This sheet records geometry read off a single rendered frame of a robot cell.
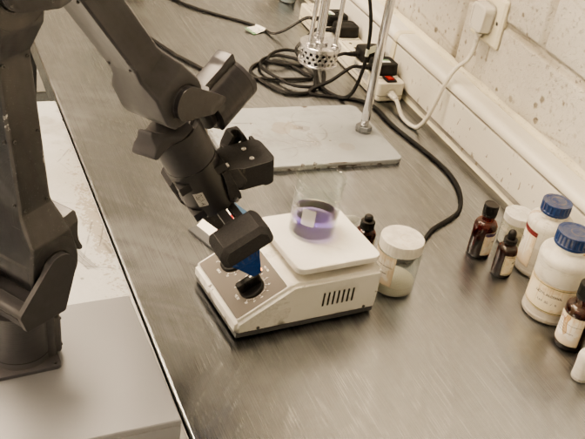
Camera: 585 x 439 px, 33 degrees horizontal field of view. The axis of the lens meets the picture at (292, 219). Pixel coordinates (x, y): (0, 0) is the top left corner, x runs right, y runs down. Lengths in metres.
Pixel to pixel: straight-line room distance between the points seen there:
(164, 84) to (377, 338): 0.47
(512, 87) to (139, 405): 0.95
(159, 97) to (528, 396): 0.58
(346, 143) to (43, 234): 0.85
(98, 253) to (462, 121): 0.69
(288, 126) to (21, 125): 0.88
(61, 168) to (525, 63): 0.74
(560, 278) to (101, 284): 0.59
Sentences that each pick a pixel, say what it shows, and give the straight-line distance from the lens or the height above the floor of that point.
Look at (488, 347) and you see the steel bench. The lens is 1.27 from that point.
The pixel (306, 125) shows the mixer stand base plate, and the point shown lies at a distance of 1.67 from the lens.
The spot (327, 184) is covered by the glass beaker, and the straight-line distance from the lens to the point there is 1.23.
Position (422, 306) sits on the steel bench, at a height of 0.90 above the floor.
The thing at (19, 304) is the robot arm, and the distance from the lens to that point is 0.90.
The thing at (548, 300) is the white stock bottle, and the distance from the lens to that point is 1.32.
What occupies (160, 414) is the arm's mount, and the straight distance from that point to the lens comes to 0.90.
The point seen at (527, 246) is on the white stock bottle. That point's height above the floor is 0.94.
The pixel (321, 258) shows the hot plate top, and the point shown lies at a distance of 1.19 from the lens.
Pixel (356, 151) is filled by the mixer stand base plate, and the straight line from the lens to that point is 1.62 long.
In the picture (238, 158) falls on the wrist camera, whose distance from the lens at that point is 1.07.
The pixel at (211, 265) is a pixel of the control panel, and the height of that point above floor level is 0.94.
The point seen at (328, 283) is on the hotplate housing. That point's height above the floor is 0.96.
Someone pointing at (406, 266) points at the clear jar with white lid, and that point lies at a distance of 1.27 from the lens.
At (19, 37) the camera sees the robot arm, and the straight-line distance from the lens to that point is 0.79.
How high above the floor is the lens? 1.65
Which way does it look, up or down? 32 degrees down
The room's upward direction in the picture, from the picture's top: 10 degrees clockwise
